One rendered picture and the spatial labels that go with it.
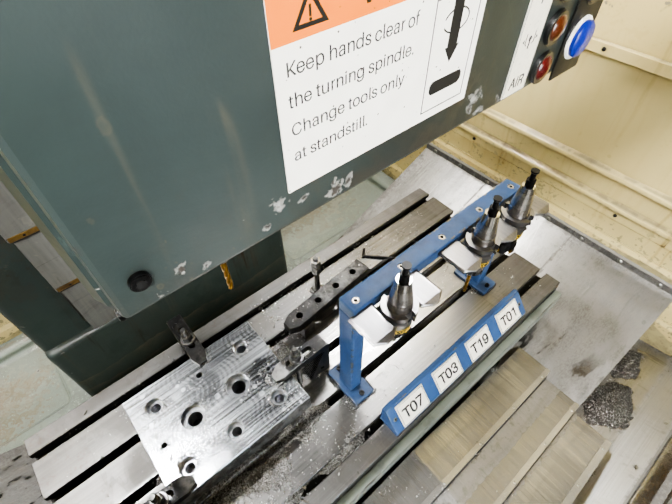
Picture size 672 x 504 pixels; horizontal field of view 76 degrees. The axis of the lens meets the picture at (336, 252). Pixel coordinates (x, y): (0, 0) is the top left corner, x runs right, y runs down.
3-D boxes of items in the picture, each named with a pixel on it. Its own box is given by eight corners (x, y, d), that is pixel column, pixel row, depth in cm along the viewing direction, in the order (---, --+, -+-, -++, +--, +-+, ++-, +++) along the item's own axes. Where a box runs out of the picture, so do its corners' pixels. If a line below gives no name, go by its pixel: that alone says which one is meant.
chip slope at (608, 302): (631, 339, 132) (682, 291, 113) (493, 507, 104) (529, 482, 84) (418, 194, 177) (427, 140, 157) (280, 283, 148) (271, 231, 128)
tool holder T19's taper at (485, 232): (480, 226, 81) (490, 200, 76) (500, 239, 79) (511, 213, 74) (465, 237, 79) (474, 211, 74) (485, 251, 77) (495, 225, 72)
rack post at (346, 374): (374, 391, 94) (384, 320, 71) (356, 407, 92) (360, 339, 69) (344, 359, 99) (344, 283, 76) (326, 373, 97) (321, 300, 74)
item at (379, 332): (401, 333, 69) (402, 330, 68) (378, 352, 66) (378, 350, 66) (371, 305, 72) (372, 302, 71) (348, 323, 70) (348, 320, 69)
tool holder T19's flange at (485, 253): (477, 230, 84) (480, 221, 82) (503, 248, 81) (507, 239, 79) (456, 246, 81) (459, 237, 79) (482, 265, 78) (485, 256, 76)
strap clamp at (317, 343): (329, 366, 98) (328, 333, 87) (283, 403, 93) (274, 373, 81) (320, 356, 100) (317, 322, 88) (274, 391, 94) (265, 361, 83)
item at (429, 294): (446, 296, 73) (447, 293, 72) (425, 313, 71) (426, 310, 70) (416, 271, 77) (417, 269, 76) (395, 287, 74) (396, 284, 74)
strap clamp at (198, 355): (220, 376, 97) (203, 345, 85) (207, 386, 95) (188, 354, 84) (192, 337, 103) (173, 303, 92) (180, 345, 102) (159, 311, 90)
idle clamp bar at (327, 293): (369, 282, 113) (370, 267, 108) (296, 346, 101) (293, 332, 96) (355, 272, 115) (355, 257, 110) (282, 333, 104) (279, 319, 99)
